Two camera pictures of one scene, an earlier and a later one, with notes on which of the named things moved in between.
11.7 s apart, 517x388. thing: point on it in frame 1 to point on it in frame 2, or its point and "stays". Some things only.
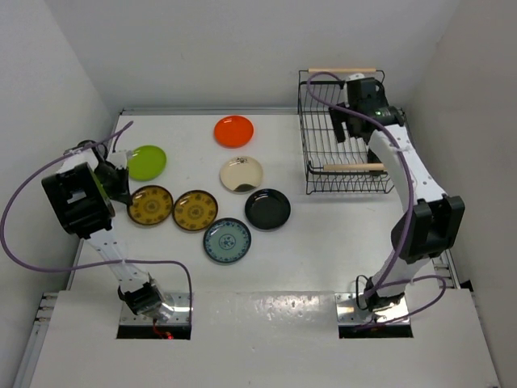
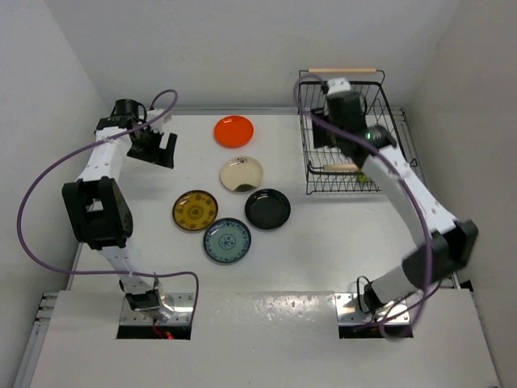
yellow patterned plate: (195, 210) stays
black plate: (267, 209) stays
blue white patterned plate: (227, 241) stays
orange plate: (233, 132) stays
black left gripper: (121, 191) to (165, 155)
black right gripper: (337, 118) to (321, 139)
